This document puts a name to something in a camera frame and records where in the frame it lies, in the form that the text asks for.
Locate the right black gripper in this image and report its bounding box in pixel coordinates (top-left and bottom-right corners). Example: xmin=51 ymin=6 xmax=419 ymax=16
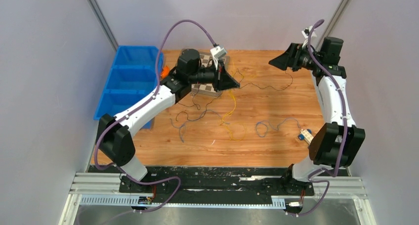
xmin=268 ymin=43 xmax=322 ymax=72

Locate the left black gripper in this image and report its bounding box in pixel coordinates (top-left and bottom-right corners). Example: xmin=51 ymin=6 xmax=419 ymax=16
xmin=189 ymin=60 xmax=240 ymax=93

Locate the yellow cable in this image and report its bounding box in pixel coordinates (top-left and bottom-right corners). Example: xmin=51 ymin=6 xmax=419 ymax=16
xmin=220 ymin=69 xmax=256 ymax=142

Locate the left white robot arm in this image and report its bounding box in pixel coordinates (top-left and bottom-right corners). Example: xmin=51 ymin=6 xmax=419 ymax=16
xmin=95 ymin=45 xmax=240 ymax=192

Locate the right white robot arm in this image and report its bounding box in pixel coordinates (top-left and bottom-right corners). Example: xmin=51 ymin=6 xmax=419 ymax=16
xmin=282 ymin=37 xmax=366 ymax=194

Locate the checkerboard calibration board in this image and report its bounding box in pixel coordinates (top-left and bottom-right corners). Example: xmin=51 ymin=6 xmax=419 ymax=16
xmin=191 ymin=51 xmax=230 ymax=98

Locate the orange small object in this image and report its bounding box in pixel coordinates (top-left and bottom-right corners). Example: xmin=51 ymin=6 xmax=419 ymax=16
xmin=160 ymin=65 xmax=170 ymax=79

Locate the white blue toy block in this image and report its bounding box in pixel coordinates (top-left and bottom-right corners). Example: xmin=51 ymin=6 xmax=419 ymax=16
xmin=297 ymin=129 xmax=314 ymax=144

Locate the blue plastic bin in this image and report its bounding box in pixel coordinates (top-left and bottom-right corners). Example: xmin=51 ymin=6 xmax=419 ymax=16
xmin=93 ymin=45 xmax=159 ymax=121

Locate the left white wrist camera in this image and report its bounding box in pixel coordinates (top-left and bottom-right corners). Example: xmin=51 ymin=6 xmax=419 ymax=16
xmin=210 ymin=45 xmax=227 ymax=69

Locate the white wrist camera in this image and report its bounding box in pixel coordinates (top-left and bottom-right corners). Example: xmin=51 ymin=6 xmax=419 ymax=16
xmin=301 ymin=26 xmax=317 ymax=48
xmin=210 ymin=45 xmax=227 ymax=69

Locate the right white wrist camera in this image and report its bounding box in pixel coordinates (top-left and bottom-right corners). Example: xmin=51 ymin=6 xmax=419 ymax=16
xmin=301 ymin=26 xmax=317 ymax=48

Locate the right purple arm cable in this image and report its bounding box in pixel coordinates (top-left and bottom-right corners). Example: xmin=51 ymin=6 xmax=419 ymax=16
xmin=284 ymin=19 xmax=348 ymax=217

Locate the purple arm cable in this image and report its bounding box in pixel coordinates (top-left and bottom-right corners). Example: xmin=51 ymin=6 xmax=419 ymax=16
xmin=93 ymin=19 xmax=218 ymax=214
xmin=284 ymin=19 xmax=348 ymax=217

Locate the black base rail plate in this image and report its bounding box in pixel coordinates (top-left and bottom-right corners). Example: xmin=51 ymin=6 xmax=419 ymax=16
xmin=88 ymin=164 xmax=349 ymax=205

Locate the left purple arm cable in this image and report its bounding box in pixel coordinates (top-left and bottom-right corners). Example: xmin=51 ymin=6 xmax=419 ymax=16
xmin=93 ymin=19 xmax=218 ymax=214

